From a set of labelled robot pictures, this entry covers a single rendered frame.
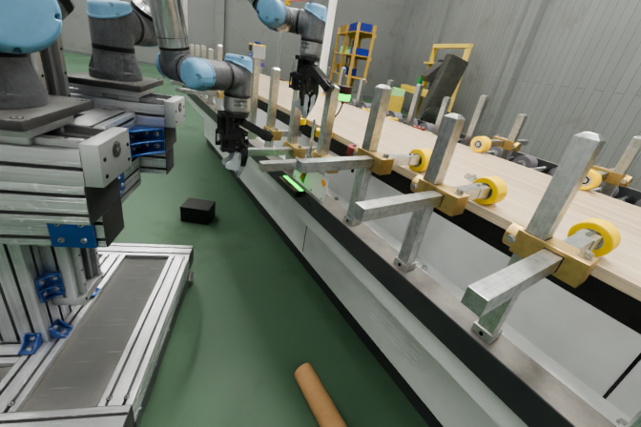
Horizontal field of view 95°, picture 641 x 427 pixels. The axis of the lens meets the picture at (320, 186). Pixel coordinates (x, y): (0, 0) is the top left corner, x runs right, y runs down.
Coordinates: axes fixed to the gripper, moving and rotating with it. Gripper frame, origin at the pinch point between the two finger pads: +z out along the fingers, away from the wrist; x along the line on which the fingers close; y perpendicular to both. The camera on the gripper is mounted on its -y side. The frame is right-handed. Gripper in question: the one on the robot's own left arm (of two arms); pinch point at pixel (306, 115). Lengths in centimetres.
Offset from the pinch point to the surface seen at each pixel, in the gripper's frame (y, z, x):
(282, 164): -3.6, 15.4, 13.7
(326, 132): -6.6, 5.2, -5.3
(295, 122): 16.9, 7.6, -13.9
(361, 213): -47, 6, 38
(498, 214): -68, 11, -3
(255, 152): 19.9, 19.5, 5.4
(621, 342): -99, 25, 6
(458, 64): 108, -52, -598
